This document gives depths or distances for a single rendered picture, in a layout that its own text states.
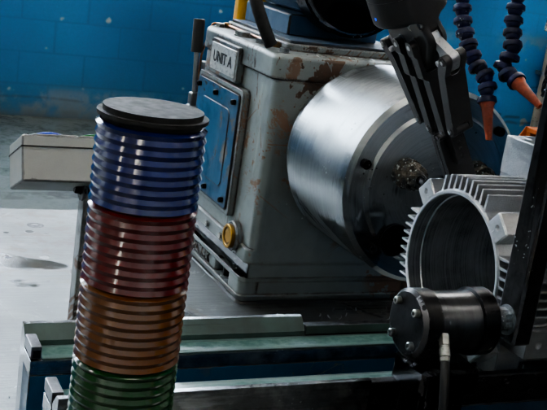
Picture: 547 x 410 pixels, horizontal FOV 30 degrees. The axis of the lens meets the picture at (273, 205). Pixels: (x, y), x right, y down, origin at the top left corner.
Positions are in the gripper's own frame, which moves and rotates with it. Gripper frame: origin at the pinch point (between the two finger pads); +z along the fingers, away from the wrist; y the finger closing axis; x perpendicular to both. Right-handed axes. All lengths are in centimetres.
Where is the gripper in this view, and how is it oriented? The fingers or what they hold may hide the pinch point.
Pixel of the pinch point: (454, 158)
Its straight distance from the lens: 108.9
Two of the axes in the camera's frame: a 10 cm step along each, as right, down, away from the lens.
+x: -8.6, 4.6, -2.3
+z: 3.3, 8.4, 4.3
